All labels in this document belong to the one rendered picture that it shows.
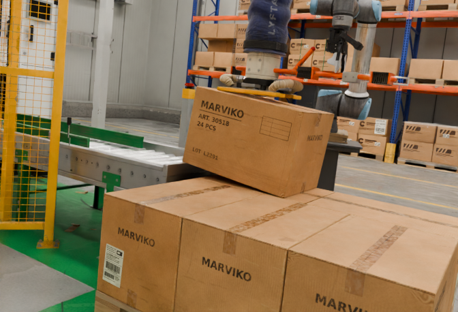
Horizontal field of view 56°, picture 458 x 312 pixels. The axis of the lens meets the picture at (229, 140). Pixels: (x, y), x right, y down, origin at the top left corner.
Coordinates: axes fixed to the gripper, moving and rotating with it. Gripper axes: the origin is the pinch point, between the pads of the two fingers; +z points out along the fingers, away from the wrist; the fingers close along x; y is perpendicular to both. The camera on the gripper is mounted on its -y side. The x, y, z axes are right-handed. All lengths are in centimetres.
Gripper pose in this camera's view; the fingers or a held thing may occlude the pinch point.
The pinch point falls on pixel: (340, 71)
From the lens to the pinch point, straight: 206.4
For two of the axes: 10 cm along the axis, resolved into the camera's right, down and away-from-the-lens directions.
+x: -5.6, 0.2, -8.3
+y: -8.2, -1.4, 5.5
